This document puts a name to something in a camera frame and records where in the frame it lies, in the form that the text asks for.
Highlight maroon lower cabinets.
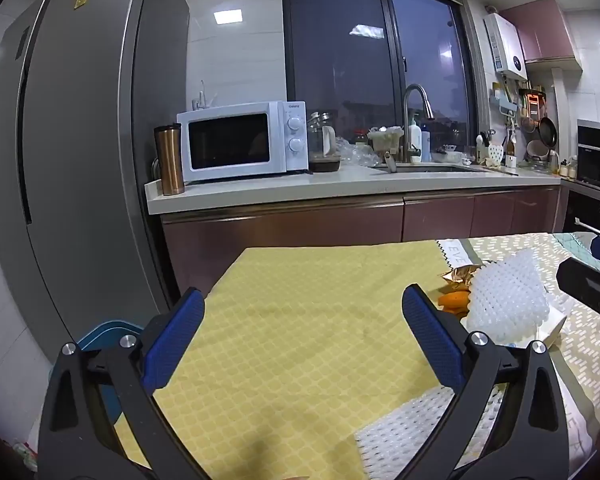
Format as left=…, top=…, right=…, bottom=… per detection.
left=160, top=187, right=563, bottom=301

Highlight pink upper cabinet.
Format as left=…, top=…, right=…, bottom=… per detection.
left=497, top=0, right=583, bottom=71

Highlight teal wall rack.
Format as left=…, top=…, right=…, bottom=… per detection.
left=490, top=82, right=523, bottom=116

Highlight flat white foam sheet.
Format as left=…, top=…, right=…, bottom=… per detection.
left=355, top=387, right=506, bottom=480

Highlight food scrap container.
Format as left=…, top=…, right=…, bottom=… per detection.
left=369, top=126, right=406, bottom=153

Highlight copper thermos mug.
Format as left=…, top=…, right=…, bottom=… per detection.
left=153, top=124, right=186, bottom=196

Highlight white foam fruit net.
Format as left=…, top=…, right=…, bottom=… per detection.
left=467, top=250, right=552, bottom=343

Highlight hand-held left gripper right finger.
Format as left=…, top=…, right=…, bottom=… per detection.
left=401, top=284, right=571, bottom=480

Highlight teal quilted cloth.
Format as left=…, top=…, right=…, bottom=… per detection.
left=552, top=231, right=600, bottom=281

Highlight white wall water heater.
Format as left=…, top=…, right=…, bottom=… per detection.
left=483, top=11, right=529, bottom=81

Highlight white kitchen countertop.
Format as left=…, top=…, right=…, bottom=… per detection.
left=145, top=160, right=563, bottom=216

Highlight golden snack wrapper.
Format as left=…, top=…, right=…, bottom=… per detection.
left=440, top=260, right=496, bottom=293

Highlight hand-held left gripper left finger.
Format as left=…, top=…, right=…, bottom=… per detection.
left=36, top=287, right=207, bottom=480

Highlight dish rack with bowls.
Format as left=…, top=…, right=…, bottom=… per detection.
left=525, top=140, right=561, bottom=176

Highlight black built-in oven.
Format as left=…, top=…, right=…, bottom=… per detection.
left=562, top=119, right=600, bottom=246

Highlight grey double-door refrigerator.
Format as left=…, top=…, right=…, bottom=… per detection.
left=0, top=0, right=191, bottom=361

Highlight steel kitchen sink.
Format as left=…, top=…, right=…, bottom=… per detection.
left=380, top=162, right=486, bottom=173

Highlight dark sliding window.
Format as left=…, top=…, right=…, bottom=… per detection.
left=281, top=0, right=481, bottom=161

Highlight glass pitcher with white handle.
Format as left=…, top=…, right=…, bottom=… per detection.
left=307, top=111, right=338, bottom=158

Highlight white microwave oven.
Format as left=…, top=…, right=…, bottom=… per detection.
left=176, top=100, right=309, bottom=185

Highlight clear plastic bags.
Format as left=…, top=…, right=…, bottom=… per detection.
left=337, top=137, right=381, bottom=166

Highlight white olive patterned tablecloth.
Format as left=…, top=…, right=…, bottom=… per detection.
left=437, top=232, right=600, bottom=480

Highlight white utensil holder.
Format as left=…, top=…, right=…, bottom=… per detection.
left=475, top=132, right=506, bottom=166

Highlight steel kitchen faucet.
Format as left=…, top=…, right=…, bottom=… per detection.
left=402, top=84, right=436, bottom=163

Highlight black frying pan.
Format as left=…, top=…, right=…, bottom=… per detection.
left=537, top=117, right=559, bottom=148

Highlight white pump soap bottle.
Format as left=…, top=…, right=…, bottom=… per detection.
left=408, top=117, right=423, bottom=163

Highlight yellow patterned tablecloth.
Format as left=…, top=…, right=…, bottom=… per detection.
left=115, top=240, right=486, bottom=480

